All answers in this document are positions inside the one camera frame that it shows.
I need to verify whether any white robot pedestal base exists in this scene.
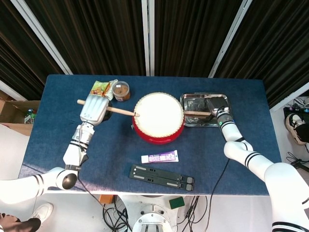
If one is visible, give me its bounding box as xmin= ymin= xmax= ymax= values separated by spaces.
xmin=119 ymin=194 xmax=194 ymax=232

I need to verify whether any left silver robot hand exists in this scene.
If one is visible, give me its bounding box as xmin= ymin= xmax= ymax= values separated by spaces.
xmin=79 ymin=94 xmax=113 ymax=127

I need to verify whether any dark brown pleated curtain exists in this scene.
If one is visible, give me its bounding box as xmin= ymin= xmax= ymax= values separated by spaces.
xmin=0 ymin=0 xmax=66 ymax=101
xmin=24 ymin=0 xmax=147 ymax=77
xmin=154 ymin=0 xmax=242 ymax=78
xmin=214 ymin=0 xmax=309 ymax=108

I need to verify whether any dark trouser leg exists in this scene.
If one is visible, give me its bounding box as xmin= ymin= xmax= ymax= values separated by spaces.
xmin=0 ymin=212 xmax=42 ymax=232

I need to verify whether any clear jar of rubber bands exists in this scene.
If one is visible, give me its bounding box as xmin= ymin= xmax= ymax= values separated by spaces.
xmin=111 ymin=81 xmax=131 ymax=102

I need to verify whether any brown cardboard box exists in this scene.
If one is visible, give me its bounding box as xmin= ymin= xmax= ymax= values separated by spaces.
xmin=0 ymin=90 xmax=41 ymax=136

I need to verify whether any green and orange snack packet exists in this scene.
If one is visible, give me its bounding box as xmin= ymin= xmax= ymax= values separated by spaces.
xmin=89 ymin=79 xmax=119 ymax=101

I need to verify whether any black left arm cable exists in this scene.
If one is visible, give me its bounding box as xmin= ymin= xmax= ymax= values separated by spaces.
xmin=76 ymin=177 xmax=107 ymax=211

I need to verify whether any rectangular stainless steel tray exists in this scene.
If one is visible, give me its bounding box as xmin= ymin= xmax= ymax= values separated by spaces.
xmin=180 ymin=92 xmax=235 ymax=128

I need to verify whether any wooden drumstick with black band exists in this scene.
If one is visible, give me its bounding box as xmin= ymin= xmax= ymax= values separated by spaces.
xmin=77 ymin=99 xmax=141 ymax=117

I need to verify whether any red drum with white skin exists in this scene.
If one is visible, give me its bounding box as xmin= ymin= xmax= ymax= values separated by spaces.
xmin=131 ymin=92 xmax=186 ymax=145

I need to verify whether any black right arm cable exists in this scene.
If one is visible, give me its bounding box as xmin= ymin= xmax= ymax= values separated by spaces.
xmin=208 ymin=157 xmax=230 ymax=232

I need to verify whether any blue table cloth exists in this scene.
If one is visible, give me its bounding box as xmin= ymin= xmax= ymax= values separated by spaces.
xmin=19 ymin=74 xmax=289 ymax=196

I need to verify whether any black floor cable bundle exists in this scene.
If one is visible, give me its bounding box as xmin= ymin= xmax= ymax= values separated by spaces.
xmin=177 ymin=195 xmax=209 ymax=232
xmin=102 ymin=194 xmax=133 ymax=232
xmin=285 ymin=149 xmax=309 ymax=173

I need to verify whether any black and white sneaker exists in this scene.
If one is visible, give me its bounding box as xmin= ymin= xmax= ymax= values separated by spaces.
xmin=285 ymin=113 xmax=309 ymax=146

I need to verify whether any white metal frame post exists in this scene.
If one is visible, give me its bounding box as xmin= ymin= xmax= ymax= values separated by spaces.
xmin=141 ymin=0 xmax=155 ymax=77
xmin=208 ymin=0 xmax=253 ymax=79
xmin=0 ymin=79 xmax=28 ymax=102
xmin=268 ymin=82 xmax=309 ymax=113
xmin=11 ymin=0 xmax=73 ymax=75

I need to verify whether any plain wooden drumstick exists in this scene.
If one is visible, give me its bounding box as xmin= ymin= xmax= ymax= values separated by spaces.
xmin=184 ymin=110 xmax=211 ymax=116

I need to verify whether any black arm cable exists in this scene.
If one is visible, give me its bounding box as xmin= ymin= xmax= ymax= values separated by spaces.
xmin=76 ymin=177 xmax=107 ymax=211
xmin=208 ymin=157 xmax=230 ymax=232

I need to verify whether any black power strip with plugs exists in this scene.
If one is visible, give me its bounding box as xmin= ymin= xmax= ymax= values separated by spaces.
xmin=283 ymin=96 xmax=309 ymax=116

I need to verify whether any small orange box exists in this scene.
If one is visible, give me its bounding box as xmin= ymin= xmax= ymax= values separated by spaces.
xmin=98 ymin=194 xmax=114 ymax=205

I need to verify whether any purple and white toothpaste tube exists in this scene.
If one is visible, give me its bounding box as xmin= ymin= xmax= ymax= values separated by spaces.
xmin=140 ymin=149 xmax=180 ymax=164

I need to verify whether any green rectangular block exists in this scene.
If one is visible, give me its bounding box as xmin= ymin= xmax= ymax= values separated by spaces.
xmin=169 ymin=196 xmax=185 ymax=210

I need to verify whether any folded black laptop stand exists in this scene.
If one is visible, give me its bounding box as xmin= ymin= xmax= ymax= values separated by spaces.
xmin=128 ymin=164 xmax=195 ymax=192

